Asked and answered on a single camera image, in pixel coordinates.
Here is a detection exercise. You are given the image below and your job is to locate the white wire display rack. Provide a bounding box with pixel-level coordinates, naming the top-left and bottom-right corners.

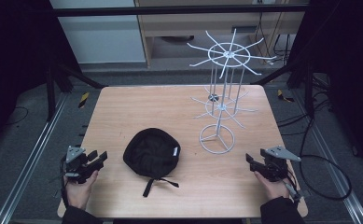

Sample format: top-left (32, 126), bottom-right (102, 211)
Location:
top-left (187, 28), bottom-right (278, 155)

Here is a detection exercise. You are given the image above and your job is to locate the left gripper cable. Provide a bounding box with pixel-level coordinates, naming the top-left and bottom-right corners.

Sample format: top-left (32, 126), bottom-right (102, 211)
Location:
top-left (49, 155), bottom-right (72, 209)

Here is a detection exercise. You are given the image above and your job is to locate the person's right hand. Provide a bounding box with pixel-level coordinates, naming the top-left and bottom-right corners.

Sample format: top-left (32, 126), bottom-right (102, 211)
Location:
top-left (253, 170), bottom-right (295, 202)

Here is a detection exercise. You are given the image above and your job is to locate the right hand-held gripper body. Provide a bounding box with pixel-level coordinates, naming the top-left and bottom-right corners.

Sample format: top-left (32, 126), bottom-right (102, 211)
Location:
top-left (253, 146), bottom-right (302, 183)

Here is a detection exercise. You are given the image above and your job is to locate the black floor cable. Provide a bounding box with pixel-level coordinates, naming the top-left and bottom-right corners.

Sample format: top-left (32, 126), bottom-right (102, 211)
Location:
top-left (5, 105), bottom-right (30, 127)

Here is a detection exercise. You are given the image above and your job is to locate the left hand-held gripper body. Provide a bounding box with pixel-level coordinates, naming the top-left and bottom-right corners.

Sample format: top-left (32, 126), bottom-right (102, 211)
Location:
top-left (63, 145), bottom-right (105, 185)

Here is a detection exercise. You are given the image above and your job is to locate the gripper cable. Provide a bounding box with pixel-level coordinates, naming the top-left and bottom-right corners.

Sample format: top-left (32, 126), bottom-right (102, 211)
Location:
top-left (49, 155), bottom-right (72, 209)
top-left (283, 118), bottom-right (353, 203)

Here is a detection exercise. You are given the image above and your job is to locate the black metal stand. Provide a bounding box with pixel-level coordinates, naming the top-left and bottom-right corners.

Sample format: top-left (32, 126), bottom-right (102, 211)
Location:
top-left (45, 61), bottom-right (106, 122)
top-left (258, 59), bottom-right (315, 118)

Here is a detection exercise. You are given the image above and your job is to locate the aluminium floor rail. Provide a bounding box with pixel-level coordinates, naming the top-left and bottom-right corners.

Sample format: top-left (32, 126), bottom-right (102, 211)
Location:
top-left (0, 92), bottom-right (69, 224)
top-left (290, 90), bottom-right (363, 224)

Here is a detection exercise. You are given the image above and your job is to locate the person's left hand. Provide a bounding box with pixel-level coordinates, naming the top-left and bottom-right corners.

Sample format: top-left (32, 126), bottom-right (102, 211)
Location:
top-left (63, 169), bottom-right (99, 211)

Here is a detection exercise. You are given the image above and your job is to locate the white cabinet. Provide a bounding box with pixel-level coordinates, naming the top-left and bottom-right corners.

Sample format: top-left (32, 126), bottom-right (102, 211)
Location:
top-left (49, 0), bottom-right (147, 65)

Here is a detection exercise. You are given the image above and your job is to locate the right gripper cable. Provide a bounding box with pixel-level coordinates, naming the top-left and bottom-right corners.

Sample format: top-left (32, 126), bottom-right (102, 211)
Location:
top-left (283, 118), bottom-right (353, 203)

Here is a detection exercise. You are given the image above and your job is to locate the black beret hat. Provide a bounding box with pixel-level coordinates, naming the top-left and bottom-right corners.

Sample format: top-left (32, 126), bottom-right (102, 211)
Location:
top-left (122, 127), bottom-right (182, 198)

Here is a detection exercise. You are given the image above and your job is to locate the yellow black floor tape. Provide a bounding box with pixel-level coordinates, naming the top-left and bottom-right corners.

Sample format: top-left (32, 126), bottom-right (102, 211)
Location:
top-left (77, 91), bottom-right (91, 109)
top-left (276, 89), bottom-right (295, 104)

